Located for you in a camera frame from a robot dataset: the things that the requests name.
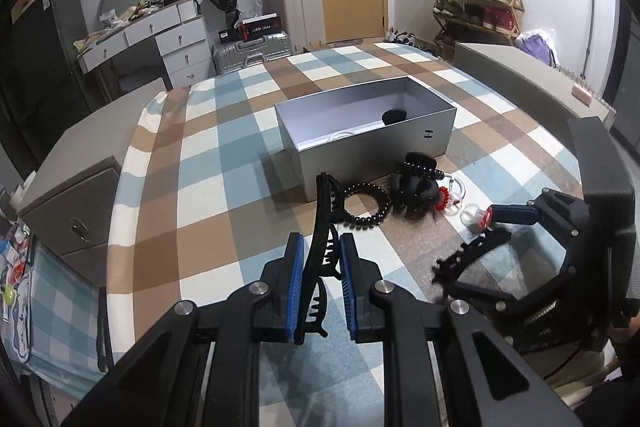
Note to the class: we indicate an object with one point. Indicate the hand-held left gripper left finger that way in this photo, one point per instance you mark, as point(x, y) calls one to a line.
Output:
point(296, 287)

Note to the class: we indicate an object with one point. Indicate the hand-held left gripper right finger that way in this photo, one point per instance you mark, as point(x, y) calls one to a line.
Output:
point(350, 287)

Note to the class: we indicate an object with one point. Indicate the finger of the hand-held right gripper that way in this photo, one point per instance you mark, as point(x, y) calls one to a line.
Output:
point(515, 213)
point(487, 299)

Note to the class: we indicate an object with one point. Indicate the long black banana hair clip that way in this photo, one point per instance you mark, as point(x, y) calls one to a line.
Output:
point(320, 252)

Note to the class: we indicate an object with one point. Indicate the black toothed comb hair clip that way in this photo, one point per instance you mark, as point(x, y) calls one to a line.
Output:
point(470, 252)

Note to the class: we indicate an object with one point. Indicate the black claw hair clip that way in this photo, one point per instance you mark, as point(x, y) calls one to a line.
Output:
point(412, 197)

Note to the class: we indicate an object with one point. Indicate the grey cardboard box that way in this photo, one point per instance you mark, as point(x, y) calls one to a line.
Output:
point(375, 157)

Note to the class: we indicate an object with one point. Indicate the red and clear hair accessory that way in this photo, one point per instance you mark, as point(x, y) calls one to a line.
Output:
point(459, 187)

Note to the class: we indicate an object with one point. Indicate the checkered tablecloth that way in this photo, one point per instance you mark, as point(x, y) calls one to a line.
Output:
point(225, 187)

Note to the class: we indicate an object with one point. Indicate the pink small box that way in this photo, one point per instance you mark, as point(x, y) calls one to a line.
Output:
point(582, 94)

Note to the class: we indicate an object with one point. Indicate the grey upholstered panel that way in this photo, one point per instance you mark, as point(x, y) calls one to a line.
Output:
point(525, 77)

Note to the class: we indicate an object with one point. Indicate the white hair band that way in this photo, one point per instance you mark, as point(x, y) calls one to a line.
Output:
point(340, 136)

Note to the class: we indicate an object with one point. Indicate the black fuzzy hair accessory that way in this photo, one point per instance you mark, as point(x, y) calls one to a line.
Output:
point(395, 116)

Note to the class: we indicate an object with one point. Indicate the purple bag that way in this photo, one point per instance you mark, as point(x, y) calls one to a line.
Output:
point(537, 47)

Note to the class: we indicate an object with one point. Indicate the silver pole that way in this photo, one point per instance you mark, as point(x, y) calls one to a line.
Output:
point(591, 7)

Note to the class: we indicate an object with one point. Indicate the blue checkered cloth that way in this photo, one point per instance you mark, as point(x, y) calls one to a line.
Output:
point(60, 317)

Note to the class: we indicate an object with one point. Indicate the silver suitcase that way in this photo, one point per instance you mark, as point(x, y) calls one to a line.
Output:
point(250, 52)

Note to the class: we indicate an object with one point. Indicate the small black box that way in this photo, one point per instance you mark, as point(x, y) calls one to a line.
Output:
point(227, 36)

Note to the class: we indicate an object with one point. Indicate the black box red trim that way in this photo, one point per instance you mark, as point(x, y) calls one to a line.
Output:
point(260, 28)

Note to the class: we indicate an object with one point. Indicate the white dresser with drawers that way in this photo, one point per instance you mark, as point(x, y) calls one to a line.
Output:
point(175, 42)

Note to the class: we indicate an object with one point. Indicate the black wardrobe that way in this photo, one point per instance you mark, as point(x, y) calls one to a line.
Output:
point(35, 67)

